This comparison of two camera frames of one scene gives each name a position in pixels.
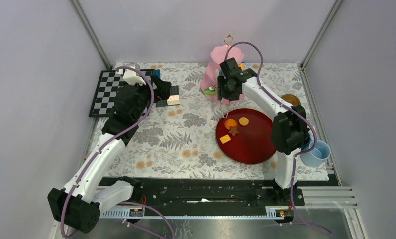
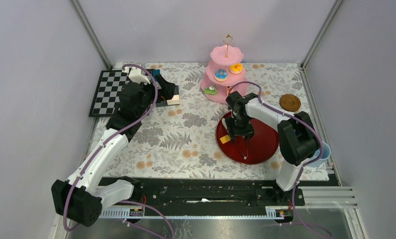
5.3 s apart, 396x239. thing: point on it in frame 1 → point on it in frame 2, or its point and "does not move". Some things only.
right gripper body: [224, 91] → [241, 126]
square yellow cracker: [225, 139] does not move
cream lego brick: [173, 99] does not move
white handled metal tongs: [225, 107] → [245, 157]
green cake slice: [212, 90] does not move
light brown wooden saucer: [291, 99] does not move
